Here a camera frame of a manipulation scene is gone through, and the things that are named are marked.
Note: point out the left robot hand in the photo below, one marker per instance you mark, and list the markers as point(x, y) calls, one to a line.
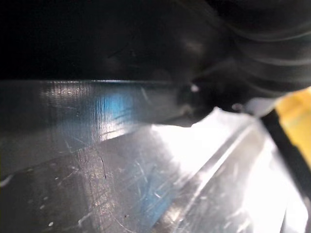
point(267, 48)

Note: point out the glossy black plastic housing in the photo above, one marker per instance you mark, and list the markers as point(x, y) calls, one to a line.
point(116, 174)

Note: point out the yellow shelf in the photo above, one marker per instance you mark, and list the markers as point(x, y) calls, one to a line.
point(297, 116)

